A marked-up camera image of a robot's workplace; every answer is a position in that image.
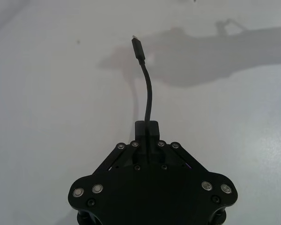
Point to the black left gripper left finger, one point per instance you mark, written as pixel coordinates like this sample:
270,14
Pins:
140,133

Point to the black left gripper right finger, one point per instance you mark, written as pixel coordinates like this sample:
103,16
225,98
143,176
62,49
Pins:
153,133

